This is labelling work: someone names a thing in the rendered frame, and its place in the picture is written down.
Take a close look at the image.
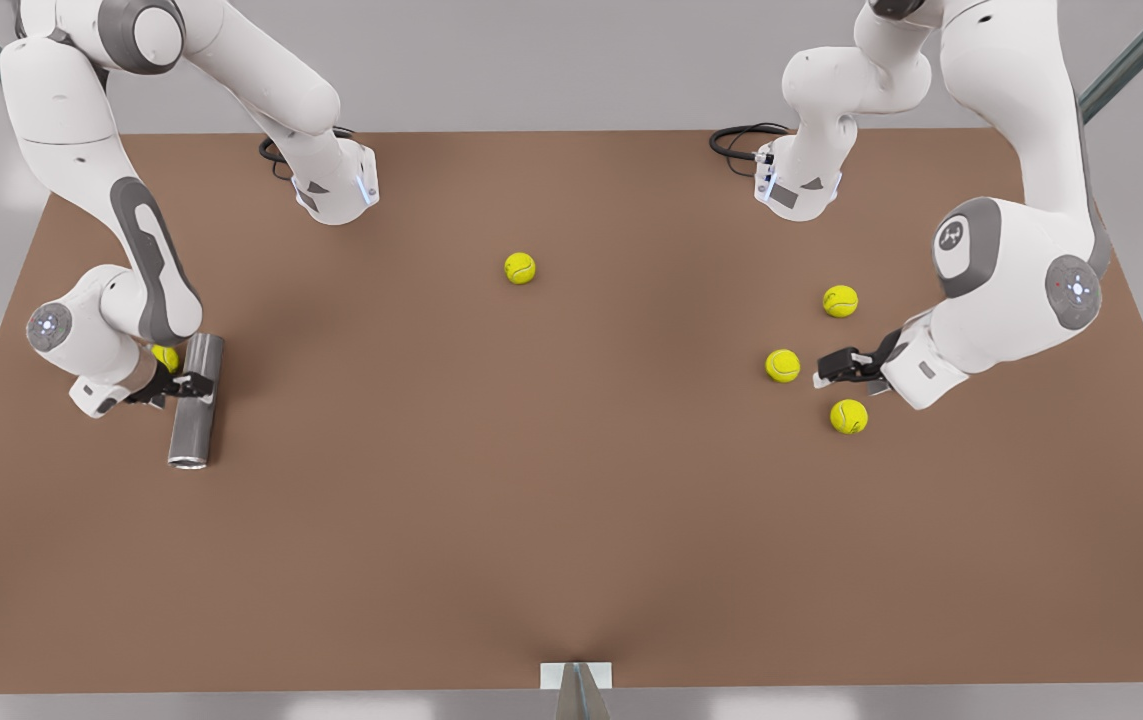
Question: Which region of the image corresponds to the grey tennis ball tube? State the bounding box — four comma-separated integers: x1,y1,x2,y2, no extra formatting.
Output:
167,333,227,470

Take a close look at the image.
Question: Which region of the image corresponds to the black cable loop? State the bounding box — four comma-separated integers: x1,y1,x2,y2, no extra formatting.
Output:
259,126,357,181
709,123,794,179

